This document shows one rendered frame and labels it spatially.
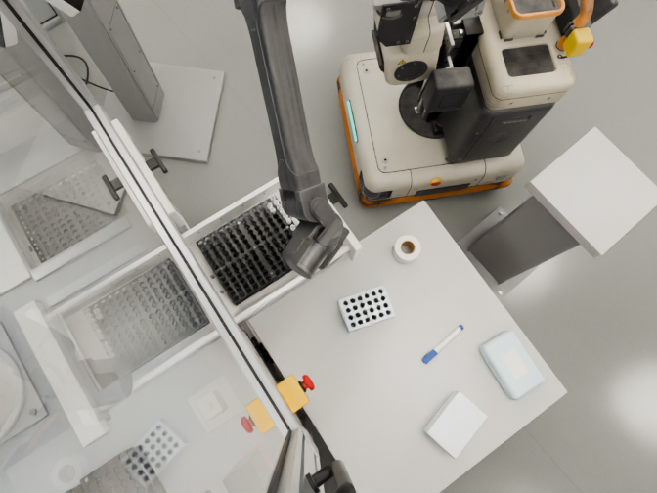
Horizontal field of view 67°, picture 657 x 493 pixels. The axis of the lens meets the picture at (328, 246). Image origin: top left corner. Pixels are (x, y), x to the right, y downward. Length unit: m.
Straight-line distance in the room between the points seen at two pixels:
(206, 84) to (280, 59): 1.60
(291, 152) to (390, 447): 0.78
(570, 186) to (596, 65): 1.38
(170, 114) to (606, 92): 2.05
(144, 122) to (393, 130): 1.10
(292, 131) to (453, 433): 0.81
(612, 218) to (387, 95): 0.98
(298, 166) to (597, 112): 2.06
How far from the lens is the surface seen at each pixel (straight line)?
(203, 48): 2.59
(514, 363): 1.34
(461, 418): 1.29
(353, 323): 1.28
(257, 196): 1.25
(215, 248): 1.20
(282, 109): 0.84
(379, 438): 1.31
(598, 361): 2.38
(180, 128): 2.34
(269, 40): 0.84
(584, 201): 1.58
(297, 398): 1.14
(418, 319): 1.33
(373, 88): 2.11
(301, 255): 0.89
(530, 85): 1.62
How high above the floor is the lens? 2.05
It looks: 75 degrees down
